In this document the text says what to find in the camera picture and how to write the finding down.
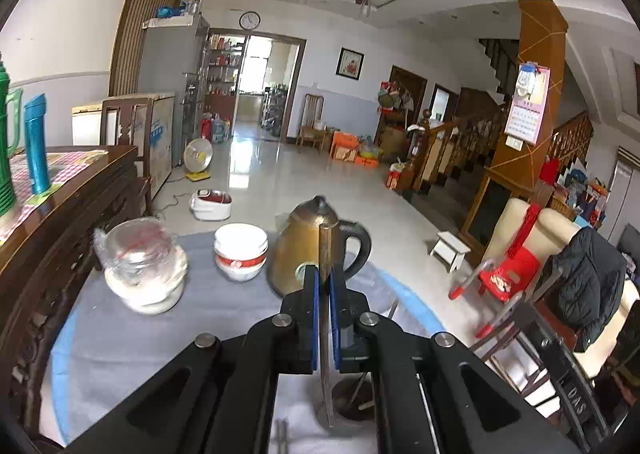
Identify wall calendar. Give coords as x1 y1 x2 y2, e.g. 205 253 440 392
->
504 61 551 146

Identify dark green cup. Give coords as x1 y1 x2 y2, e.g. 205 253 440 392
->
332 379 377 421

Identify blue thermos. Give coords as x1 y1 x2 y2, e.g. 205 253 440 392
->
23 93 51 196

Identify gold electric kettle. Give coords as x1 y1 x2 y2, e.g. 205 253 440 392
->
266 195 373 298

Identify orange boxes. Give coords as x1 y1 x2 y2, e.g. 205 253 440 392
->
330 131 361 164

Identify white step stool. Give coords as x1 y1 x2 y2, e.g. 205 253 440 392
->
429 231 472 274

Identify grey refrigerator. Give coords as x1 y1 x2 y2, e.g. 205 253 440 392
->
137 16 211 167

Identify wooden shelf with decorations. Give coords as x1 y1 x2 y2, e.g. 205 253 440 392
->
375 79 416 170

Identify wooden pillar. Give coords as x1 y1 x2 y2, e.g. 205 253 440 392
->
460 0 569 255

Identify framed flower picture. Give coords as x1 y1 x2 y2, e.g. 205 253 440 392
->
336 47 365 81

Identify carved wooden chair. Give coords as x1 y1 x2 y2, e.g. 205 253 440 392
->
100 96 153 215

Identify red gift bag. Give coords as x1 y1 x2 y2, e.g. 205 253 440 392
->
385 161 413 191

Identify blue table cover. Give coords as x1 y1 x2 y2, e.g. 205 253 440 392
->
49 266 446 447

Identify red checkered cloth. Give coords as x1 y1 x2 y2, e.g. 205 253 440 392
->
0 150 108 242

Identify red plastic child chair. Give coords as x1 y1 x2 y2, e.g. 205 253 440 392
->
447 256 556 395

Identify white bowl red band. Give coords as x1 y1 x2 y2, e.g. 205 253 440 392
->
216 254 267 283

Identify wooden slat panel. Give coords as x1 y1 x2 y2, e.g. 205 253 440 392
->
107 0 187 97

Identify white rice cooker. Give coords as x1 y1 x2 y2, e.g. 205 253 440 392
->
188 188 233 221

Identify wooden stair railing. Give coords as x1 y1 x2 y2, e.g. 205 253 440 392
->
407 104 511 195

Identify water jugs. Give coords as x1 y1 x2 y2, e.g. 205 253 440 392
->
210 114 231 142

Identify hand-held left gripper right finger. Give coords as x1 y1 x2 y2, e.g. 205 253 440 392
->
327 266 583 454

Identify red scarf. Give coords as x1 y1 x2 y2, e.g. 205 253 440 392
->
507 204 543 260

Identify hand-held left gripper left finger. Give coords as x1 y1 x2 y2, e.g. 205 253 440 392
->
65 264 321 454

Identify black jacket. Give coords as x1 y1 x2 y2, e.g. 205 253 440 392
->
540 226 626 354

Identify cardboard box blue print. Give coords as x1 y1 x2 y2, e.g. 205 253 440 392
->
102 93 176 197

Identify grey table cloth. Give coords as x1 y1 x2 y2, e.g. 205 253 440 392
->
40 229 446 454

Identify plastic-wrapped white jar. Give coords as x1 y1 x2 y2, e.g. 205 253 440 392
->
94 217 189 316

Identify cream armchair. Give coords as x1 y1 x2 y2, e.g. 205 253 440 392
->
482 196 640 385

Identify green thermos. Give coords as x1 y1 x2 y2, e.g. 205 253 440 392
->
0 54 25 227

